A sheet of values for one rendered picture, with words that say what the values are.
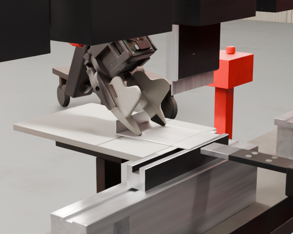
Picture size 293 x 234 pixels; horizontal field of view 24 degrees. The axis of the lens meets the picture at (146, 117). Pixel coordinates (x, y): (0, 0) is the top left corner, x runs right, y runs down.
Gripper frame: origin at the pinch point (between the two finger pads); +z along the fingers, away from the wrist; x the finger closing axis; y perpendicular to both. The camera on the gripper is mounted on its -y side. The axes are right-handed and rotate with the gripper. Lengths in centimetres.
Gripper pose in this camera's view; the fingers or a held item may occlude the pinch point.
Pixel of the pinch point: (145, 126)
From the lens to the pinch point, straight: 102.6
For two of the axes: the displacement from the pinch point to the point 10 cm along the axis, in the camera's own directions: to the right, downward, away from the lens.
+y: 6.2, -5.2, -5.9
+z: 5.3, 8.3, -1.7
